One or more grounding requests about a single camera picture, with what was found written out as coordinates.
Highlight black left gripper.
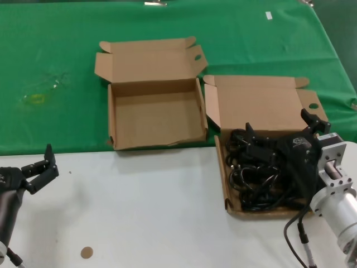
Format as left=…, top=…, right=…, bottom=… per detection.
left=0, top=143, right=60, bottom=195

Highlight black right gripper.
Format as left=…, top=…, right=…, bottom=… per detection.
left=244, top=108, right=331, bottom=200

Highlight cardboard box with round hole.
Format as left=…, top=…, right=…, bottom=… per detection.
left=202, top=74, right=329, bottom=219

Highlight cardboard box with oval hole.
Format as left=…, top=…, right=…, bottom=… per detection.
left=94, top=36, right=209, bottom=152

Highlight clear plastic bag yellow print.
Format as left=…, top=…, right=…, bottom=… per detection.
left=21, top=71, right=70, bottom=109

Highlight green tablecloth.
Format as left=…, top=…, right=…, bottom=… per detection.
left=0, top=0, right=357, bottom=156

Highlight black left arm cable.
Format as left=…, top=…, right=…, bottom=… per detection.
left=6, top=247, right=26, bottom=268

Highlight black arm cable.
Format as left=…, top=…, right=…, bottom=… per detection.
left=283, top=200, right=317, bottom=268
left=6, top=247, right=26, bottom=268

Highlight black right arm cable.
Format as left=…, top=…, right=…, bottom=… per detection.
left=283, top=200, right=317, bottom=268

